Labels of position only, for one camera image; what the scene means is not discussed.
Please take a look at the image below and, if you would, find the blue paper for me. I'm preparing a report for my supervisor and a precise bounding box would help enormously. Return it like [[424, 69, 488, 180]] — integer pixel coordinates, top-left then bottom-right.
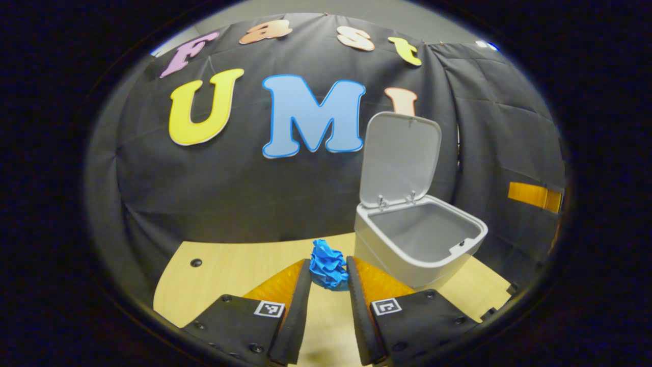
[[309, 239, 349, 291]]

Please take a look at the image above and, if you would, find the white desktop garbage bin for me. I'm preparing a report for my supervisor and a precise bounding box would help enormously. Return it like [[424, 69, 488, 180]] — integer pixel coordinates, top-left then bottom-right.
[[354, 111, 488, 291]]

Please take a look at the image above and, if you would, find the black backdrop cloth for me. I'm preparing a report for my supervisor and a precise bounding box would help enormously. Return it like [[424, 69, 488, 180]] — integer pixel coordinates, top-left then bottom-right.
[[84, 13, 568, 306]]

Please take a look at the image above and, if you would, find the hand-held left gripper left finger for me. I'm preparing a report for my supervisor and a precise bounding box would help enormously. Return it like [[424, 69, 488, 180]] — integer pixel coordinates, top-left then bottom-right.
[[181, 259, 312, 366]]

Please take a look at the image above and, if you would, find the wooden desktop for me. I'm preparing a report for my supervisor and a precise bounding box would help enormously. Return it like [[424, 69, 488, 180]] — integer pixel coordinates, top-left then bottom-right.
[[153, 232, 520, 367]]

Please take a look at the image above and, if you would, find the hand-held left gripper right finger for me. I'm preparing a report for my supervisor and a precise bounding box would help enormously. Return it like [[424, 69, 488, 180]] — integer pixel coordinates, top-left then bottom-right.
[[346, 256, 482, 366]]

